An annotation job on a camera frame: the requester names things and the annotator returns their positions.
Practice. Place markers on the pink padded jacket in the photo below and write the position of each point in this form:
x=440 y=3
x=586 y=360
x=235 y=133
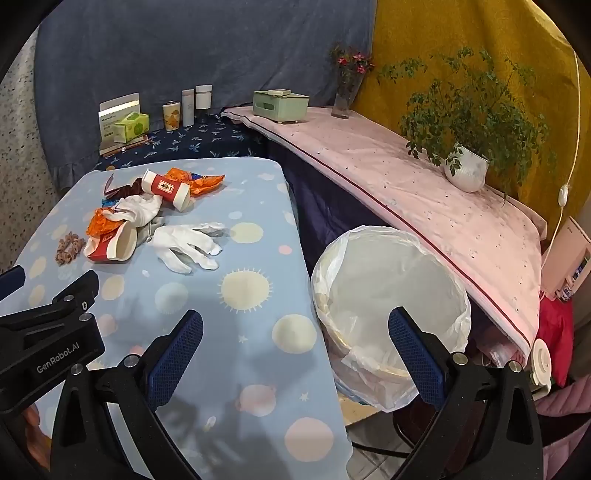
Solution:
x=568 y=406

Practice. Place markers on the slim white bottle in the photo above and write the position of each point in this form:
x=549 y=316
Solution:
x=188 y=107

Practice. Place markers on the pink speckled cloth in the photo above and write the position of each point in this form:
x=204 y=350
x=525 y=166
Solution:
x=415 y=184

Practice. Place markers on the green tissue box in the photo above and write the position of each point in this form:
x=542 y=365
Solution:
x=280 y=105

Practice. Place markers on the dark purple cloth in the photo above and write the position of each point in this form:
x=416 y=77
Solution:
x=318 y=207

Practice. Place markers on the light brown scrunchie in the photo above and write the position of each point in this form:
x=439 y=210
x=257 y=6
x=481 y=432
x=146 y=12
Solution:
x=69 y=249

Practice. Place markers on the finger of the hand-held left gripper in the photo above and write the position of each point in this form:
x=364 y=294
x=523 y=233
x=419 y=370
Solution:
x=11 y=280
x=60 y=295

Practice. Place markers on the white round lid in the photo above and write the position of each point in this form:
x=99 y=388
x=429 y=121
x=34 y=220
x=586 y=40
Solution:
x=540 y=364

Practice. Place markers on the thin brown book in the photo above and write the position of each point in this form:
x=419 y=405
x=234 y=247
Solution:
x=124 y=146

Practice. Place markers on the blue-grey backdrop cloth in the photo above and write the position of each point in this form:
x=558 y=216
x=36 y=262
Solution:
x=184 y=50

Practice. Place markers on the cup with orange print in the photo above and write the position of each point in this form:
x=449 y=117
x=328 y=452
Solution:
x=171 y=115

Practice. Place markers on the yellow backdrop cloth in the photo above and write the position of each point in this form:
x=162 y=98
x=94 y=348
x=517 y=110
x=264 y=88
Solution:
x=485 y=37

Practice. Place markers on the green tissue pack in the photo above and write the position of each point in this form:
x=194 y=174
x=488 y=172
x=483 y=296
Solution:
x=131 y=127

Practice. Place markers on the white cardboard box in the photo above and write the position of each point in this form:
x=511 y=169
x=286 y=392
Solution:
x=117 y=115

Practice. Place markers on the pink white appliance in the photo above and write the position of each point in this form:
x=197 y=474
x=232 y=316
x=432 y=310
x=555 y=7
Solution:
x=570 y=258

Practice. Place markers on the red cloth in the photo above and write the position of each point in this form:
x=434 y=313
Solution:
x=556 y=337

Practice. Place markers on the light blue planet blanket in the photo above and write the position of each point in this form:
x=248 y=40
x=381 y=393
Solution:
x=258 y=323

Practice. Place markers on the dark red velvet scrunchie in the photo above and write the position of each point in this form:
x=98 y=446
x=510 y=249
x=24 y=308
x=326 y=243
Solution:
x=134 y=187

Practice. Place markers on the orange wrapper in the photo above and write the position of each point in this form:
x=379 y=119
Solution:
x=105 y=224

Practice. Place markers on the potted plant in white pot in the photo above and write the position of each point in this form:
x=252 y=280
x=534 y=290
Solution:
x=466 y=168

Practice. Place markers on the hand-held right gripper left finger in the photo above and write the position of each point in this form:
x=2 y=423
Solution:
x=178 y=355

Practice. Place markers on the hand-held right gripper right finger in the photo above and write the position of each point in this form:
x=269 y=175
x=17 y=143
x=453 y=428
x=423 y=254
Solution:
x=415 y=360

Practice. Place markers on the glass vase with red flowers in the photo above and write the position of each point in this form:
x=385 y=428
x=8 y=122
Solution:
x=346 y=78

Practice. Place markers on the bin with white plastic liner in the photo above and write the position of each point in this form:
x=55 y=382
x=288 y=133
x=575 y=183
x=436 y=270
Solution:
x=388 y=314

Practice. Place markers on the red white paper cup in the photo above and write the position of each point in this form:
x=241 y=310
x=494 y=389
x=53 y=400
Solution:
x=164 y=187
x=111 y=244

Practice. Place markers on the white bottle with dark base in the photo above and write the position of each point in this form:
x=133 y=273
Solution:
x=203 y=98

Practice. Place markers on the navy printed cloth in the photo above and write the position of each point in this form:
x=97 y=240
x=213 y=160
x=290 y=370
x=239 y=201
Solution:
x=194 y=138

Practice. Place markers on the orange plastic bag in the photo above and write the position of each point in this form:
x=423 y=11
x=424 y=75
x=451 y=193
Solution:
x=205 y=182

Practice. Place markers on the white cotton glove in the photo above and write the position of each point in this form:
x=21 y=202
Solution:
x=138 y=207
x=184 y=242

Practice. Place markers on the red foil wrapper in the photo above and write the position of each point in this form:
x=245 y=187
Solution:
x=110 y=183

